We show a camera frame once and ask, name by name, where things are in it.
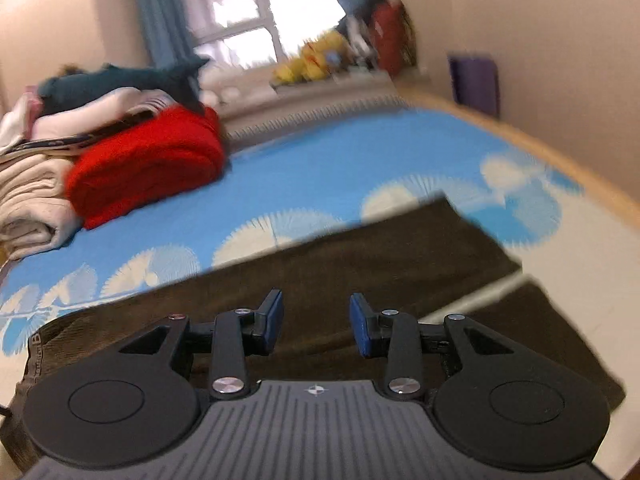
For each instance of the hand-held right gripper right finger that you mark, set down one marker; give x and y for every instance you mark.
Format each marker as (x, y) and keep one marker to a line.
(361, 326)

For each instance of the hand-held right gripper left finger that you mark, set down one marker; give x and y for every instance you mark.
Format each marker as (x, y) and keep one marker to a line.
(272, 321)

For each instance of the blue and white printed blanket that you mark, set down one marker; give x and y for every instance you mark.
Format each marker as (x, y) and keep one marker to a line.
(325, 160)

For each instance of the red knitted sweater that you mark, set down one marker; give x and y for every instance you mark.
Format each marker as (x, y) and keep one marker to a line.
(150, 160)

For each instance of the yellow plush toy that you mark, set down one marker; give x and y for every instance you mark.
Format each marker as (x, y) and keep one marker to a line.
(310, 57)

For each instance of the purple box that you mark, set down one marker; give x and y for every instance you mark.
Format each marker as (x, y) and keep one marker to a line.
(474, 85)

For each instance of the white folded garment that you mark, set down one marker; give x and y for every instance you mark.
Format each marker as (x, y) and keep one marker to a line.
(100, 105)

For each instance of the red bag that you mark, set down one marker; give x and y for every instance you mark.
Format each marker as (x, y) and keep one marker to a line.
(389, 40)

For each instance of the teal garment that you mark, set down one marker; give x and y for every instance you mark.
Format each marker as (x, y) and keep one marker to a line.
(100, 82)

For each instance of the window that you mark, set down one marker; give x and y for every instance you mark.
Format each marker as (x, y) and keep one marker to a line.
(240, 5)

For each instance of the wooden bed frame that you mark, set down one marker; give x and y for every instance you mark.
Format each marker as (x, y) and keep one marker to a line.
(550, 155)

